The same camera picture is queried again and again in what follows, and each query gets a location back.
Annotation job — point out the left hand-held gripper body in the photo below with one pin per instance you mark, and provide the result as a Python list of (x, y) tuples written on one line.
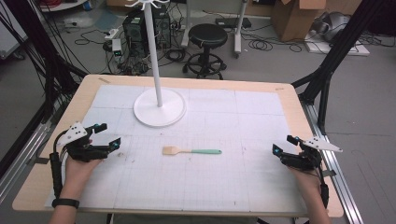
[(81, 148)]

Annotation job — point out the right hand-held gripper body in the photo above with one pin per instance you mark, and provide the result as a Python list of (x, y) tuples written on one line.
[(306, 155)]

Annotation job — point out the person's left hand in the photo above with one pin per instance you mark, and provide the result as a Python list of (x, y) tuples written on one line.
[(77, 169)]

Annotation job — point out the person's right hand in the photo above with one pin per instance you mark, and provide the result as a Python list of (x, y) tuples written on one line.
[(306, 180)]

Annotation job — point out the black wristband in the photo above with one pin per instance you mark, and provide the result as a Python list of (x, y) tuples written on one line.
[(65, 203)]

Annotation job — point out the white grid mat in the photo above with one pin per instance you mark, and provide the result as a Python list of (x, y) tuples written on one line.
[(186, 149)]

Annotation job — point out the white hook stand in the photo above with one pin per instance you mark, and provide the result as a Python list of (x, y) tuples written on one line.
[(157, 77)]

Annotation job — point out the white power strip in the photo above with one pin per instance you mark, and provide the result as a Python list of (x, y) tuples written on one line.
[(112, 33)]

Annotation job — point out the black computer tower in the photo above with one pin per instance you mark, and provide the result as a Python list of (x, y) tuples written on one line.
[(146, 29)]

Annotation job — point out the grey helmet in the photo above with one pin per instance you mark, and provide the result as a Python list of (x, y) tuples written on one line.
[(333, 26)]

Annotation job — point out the black round stool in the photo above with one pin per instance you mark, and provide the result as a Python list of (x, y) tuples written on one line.
[(207, 51)]

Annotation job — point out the cardboard box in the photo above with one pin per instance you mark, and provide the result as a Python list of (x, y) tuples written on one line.
[(297, 18)]

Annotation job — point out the black flat device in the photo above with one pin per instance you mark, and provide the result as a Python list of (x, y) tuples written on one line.
[(233, 22)]

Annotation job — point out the aluminium rail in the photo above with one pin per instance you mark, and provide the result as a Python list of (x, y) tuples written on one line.
[(21, 158), (333, 161)]

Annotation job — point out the black metal frame stand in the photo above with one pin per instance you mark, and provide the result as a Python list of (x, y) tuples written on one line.
[(40, 62), (336, 59)]

